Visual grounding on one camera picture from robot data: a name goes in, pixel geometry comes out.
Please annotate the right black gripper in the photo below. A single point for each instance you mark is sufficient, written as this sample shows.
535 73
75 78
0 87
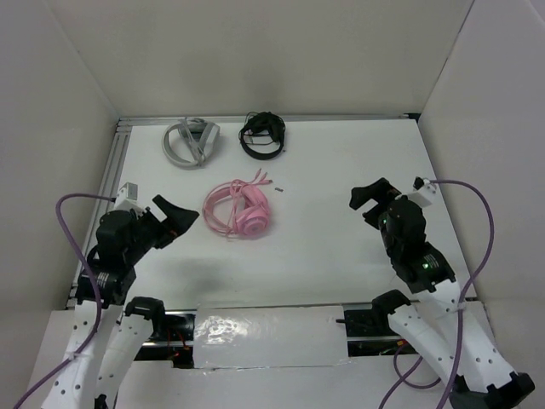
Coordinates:
380 191

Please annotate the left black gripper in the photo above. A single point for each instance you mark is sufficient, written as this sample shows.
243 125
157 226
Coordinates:
176 223

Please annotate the pink headphones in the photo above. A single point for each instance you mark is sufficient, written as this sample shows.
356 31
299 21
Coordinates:
250 211

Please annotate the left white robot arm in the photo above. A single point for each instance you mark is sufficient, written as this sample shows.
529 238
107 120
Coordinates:
109 329

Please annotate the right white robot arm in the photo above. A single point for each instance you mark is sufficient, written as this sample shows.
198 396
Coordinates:
456 346

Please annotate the grey white headphones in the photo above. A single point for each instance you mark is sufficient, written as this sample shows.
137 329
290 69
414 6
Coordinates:
200 137

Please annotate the black headphones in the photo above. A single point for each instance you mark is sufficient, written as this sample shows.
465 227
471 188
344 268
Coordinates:
262 129

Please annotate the white taped cover plate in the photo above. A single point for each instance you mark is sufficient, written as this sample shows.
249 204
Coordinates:
251 338

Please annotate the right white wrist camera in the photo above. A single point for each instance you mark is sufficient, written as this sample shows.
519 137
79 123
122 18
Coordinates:
423 193

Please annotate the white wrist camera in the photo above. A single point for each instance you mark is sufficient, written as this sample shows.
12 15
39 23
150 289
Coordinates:
127 198
423 193

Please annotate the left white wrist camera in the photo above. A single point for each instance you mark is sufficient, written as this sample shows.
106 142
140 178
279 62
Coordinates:
127 198

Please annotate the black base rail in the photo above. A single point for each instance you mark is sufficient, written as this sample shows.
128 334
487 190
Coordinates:
174 343

